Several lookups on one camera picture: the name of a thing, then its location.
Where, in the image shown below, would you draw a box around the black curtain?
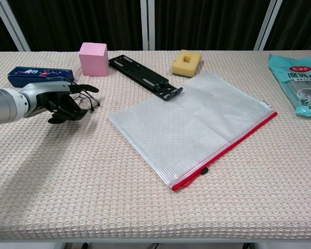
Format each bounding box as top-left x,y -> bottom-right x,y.
0,0 -> 311,54

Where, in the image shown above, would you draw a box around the yellow sponge with square hole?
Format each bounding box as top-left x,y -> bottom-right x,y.
171,49 -> 203,79

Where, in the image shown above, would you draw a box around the clear mesh zipper pouch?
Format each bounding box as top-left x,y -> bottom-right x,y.
108,70 -> 278,192

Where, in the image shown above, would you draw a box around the white metal frame post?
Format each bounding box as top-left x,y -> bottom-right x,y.
0,0 -> 31,52
140,0 -> 156,51
253,0 -> 288,51

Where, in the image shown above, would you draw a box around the pink cube block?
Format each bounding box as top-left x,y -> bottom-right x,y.
78,42 -> 109,77

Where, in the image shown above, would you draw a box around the beige waffle weave tablecloth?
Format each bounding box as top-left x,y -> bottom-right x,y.
0,50 -> 311,240

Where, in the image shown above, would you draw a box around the black plastic bracket plate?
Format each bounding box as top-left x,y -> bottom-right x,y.
108,54 -> 183,102

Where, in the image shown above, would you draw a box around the dark blue printed box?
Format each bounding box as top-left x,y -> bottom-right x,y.
7,66 -> 75,88

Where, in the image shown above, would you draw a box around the teal packaged cleaning cloth bag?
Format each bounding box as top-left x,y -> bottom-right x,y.
267,53 -> 311,117

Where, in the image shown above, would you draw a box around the thin-framed eyeglasses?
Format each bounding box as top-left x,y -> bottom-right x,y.
68,90 -> 102,113

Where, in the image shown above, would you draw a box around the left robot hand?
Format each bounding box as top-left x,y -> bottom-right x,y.
18,80 -> 100,125

